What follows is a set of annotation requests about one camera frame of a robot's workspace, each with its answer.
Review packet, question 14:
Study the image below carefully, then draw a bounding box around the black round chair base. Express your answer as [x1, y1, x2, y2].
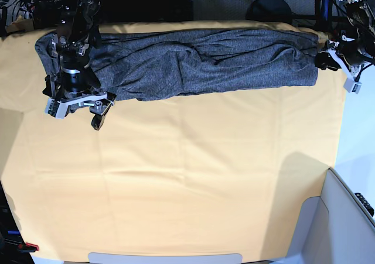
[246, 0, 292, 25]

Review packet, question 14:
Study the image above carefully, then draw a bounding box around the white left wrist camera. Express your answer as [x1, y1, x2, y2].
[325, 40, 364, 94]

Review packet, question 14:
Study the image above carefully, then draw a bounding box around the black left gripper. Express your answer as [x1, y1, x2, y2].
[314, 35, 374, 70]

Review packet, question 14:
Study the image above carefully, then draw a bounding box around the red black clamp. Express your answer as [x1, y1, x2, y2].
[17, 243, 39, 253]

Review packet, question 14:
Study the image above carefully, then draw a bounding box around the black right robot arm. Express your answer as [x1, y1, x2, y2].
[43, 0, 116, 131]

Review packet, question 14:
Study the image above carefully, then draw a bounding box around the yellow table cloth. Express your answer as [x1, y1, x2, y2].
[1, 30, 346, 262]

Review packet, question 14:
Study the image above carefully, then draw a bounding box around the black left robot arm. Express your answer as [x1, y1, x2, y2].
[314, 0, 374, 71]

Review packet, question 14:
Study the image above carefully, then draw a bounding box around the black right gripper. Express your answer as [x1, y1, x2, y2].
[43, 67, 106, 131]

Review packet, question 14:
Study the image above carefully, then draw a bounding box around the grey long-sleeve T-shirt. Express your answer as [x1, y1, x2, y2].
[35, 29, 318, 101]

